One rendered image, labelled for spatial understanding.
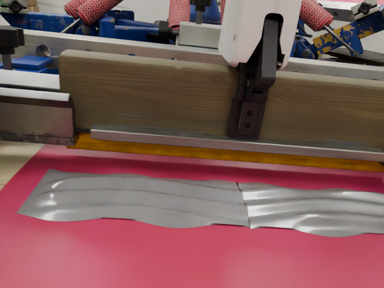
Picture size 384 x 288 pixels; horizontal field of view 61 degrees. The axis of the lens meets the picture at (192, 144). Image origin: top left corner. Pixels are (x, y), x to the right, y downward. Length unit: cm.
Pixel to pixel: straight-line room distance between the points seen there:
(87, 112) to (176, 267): 17
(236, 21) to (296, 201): 16
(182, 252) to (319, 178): 19
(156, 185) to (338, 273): 16
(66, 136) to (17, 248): 12
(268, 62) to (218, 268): 16
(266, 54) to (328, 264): 16
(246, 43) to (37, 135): 20
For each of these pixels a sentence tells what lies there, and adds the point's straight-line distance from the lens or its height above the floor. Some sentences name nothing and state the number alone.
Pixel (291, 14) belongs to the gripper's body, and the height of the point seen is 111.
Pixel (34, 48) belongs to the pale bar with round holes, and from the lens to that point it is 58.
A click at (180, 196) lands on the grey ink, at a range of 28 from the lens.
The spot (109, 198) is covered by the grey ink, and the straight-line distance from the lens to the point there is 28.
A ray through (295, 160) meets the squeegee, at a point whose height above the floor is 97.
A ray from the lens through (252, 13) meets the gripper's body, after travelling 27.
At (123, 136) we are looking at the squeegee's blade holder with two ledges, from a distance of 31.
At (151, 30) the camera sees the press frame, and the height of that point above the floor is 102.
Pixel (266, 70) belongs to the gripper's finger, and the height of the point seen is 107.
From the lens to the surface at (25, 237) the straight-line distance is 26.
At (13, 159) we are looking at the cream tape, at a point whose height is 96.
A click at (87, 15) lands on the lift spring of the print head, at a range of 92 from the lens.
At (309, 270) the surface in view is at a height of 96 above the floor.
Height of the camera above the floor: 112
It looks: 24 degrees down
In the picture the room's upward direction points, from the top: 7 degrees clockwise
